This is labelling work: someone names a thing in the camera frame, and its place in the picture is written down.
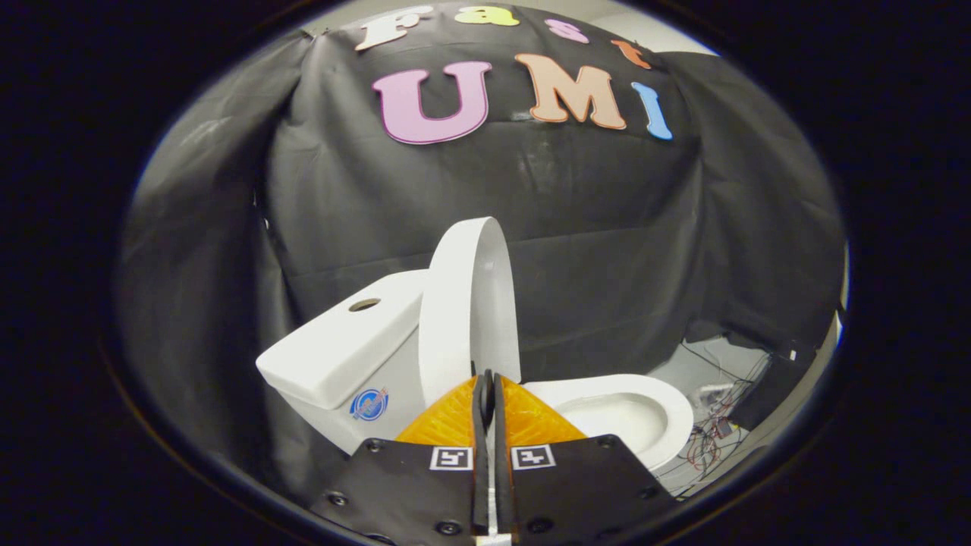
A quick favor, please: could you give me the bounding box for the white toilet seat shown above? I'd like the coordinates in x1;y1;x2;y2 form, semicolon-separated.
523;374;695;471

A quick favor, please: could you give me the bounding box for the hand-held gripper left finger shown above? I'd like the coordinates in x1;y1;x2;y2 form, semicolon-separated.
310;372;490;543

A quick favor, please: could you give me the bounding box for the tangle of thin cables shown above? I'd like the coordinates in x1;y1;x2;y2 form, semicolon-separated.
660;341;767;494

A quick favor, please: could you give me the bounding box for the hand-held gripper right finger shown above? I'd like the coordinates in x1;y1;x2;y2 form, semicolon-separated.
493;372;678;543

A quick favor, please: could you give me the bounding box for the black backdrop cloth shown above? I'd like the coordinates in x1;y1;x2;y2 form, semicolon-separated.
114;4;847;509

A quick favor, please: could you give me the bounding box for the black box device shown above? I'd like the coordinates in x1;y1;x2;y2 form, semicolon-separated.
730;345;816;433

